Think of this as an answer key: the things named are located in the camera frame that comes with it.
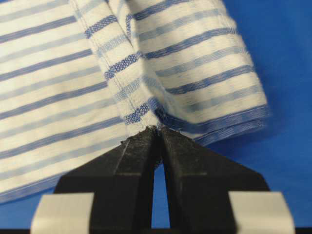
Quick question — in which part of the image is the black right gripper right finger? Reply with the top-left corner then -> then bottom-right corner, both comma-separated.
161,127 -> 294,234

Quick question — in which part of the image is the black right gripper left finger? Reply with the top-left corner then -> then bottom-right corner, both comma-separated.
30,126 -> 159,234

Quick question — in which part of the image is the blue white striped towel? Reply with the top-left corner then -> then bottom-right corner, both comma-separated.
0,0 -> 269,203

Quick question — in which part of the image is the blue table cloth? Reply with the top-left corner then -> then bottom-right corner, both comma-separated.
0,0 -> 312,229

